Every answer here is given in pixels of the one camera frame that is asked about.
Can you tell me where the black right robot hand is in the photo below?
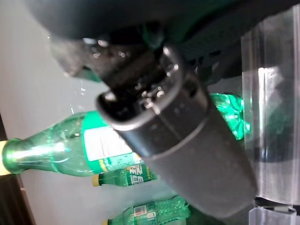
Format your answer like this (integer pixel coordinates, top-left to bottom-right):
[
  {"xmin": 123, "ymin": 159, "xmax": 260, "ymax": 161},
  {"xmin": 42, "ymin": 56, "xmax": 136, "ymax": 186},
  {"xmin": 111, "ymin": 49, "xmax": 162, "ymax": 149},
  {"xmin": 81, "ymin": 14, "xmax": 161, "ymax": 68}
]
[{"xmin": 23, "ymin": 0, "xmax": 300, "ymax": 221}]

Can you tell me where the green Sprite bottle yellow cap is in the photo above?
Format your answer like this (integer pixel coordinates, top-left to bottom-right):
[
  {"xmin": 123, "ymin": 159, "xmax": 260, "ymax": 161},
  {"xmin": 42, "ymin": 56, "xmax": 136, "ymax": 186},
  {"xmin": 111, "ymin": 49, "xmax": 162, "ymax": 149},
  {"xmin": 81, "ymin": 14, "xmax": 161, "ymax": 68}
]
[
  {"xmin": 102, "ymin": 195, "xmax": 191, "ymax": 225},
  {"xmin": 0, "ymin": 22, "xmax": 252, "ymax": 180},
  {"xmin": 91, "ymin": 164, "xmax": 158, "ymax": 188}
]

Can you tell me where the clear plastic bin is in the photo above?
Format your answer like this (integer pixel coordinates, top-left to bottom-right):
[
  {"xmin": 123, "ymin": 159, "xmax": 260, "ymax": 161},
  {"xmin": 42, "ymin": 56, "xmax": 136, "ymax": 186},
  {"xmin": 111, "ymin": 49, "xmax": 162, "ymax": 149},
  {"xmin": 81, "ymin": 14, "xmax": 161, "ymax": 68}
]
[{"xmin": 241, "ymin": 4, "xmax": 300, "ymax": 204}]

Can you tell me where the clear plastic price rail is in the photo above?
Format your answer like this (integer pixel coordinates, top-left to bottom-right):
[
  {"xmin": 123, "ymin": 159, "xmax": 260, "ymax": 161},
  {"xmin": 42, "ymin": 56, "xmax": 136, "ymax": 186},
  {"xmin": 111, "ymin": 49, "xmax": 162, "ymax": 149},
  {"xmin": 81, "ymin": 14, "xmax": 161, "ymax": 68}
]
[{"xmin": 248, "ymin": 203, "xmax": 300, "ymax": 225}]

